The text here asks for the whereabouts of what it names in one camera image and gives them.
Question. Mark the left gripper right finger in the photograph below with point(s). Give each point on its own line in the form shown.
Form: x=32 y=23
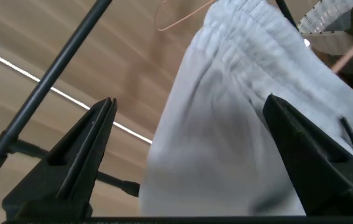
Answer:
x=319 y=193

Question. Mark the black clothes rack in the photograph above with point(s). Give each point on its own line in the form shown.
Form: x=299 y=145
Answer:
x=52 y=73

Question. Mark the white laundry basket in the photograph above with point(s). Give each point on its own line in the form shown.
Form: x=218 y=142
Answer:
x=325 y=12

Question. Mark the beige curtain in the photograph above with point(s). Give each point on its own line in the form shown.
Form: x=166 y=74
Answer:
x=117 y=62

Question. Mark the pale grey shorts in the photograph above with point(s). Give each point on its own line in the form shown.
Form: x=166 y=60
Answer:
x=220 y=140

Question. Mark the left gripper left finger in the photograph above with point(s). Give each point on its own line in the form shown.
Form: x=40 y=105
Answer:
x=39 y=193

